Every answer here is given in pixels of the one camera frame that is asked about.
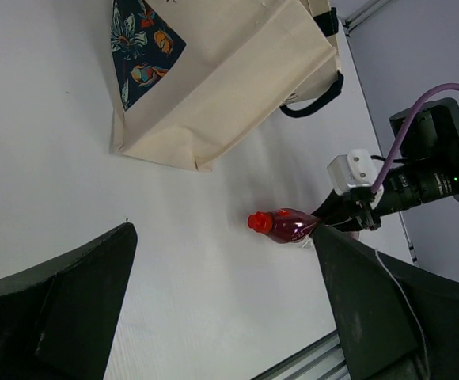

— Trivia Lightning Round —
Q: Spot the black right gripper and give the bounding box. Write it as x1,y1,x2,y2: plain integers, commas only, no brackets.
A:
312,163,457,230

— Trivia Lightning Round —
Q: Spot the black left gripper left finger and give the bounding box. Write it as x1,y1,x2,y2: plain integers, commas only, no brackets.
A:
0,222,138,379

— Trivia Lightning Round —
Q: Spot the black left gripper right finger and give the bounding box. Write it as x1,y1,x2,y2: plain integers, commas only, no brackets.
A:
313,226,459,379

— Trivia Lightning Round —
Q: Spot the red Fairy dish soap bottle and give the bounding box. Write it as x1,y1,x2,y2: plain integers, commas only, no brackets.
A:
247,208,321,249

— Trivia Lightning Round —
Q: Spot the beige canvas tote bag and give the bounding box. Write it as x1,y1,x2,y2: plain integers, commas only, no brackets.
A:
109,1,343,171

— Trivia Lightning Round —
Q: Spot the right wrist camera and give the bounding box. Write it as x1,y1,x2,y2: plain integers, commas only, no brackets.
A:
327,149,384,210

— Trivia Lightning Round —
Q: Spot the aluminium mounting rail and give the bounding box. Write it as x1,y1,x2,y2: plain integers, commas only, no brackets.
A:
252,330,351,380

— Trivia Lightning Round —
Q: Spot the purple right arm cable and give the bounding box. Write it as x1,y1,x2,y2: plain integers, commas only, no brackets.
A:
371,82,459,195

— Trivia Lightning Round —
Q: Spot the right aluminium frame post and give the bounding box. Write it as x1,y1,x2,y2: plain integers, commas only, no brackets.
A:
342,0,393,36

